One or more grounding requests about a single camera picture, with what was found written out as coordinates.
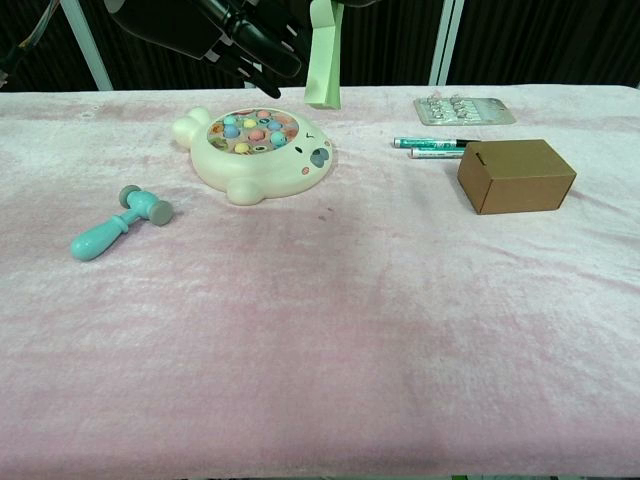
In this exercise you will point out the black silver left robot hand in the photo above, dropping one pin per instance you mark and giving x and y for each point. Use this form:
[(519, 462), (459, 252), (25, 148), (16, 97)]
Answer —
[(200, 30)]

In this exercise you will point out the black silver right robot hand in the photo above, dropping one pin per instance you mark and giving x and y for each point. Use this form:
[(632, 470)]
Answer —
[(362, 2)]

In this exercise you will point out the pale green rectangular block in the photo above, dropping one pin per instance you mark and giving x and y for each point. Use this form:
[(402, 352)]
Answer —
[(319, 67)]

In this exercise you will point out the cream whack-a-mole toy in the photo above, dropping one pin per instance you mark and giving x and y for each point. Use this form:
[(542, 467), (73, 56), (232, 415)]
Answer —
[(260, 165)]

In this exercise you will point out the clear blister pack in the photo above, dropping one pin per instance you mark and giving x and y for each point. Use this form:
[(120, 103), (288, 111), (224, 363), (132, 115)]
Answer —
[(465, 110)]

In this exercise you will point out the red capped teal marker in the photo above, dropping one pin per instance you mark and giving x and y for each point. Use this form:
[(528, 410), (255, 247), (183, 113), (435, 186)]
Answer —
[(435, 153)]

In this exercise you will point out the black curtain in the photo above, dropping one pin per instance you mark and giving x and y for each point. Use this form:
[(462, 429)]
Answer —
[(550, 40)]

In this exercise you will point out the brown cardboard box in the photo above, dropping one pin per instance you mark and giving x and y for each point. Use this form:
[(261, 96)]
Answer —
[(515, 175)]

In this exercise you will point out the teal toy hammer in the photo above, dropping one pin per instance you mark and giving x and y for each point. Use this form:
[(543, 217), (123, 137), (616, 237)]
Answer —
[(100, 240)]

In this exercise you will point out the pink plush table cloth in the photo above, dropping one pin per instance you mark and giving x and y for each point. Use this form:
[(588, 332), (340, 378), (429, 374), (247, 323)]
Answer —
[(320, 325)]

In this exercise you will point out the white double frame post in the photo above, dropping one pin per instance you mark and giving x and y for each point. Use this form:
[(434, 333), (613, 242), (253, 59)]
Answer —
[(445, 40)]

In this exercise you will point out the slanted white frame post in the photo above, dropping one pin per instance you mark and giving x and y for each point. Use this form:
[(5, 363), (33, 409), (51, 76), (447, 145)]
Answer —
[(90, 50)]

